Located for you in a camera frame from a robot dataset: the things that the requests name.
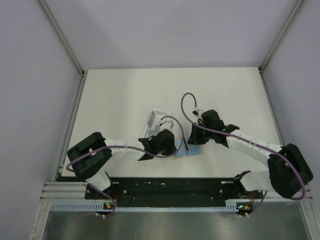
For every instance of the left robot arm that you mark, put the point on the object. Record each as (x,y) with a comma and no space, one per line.
(88,159)

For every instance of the right aluminium frame post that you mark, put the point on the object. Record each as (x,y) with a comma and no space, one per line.
(295,12)

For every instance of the left aluminium frame post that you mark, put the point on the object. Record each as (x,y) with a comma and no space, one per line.
(60,36)

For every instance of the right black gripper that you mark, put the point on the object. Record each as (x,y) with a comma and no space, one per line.
(194,139)

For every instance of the aluminium frame post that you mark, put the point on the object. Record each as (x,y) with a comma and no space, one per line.
(60,36)
(295,12)

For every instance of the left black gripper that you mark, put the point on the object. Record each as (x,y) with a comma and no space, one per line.
(171,150)

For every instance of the clear plastic card tray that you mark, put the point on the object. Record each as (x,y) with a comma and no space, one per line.
(152,126)

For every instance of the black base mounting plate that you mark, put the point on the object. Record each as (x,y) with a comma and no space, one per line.
(166,192)

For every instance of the beige card holder wallet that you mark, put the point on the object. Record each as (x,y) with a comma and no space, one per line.
(194,150)

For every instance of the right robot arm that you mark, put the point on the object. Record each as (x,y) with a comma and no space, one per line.
(287,170)

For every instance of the white card magnetic stripe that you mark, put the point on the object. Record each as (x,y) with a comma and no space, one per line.
(185,143)

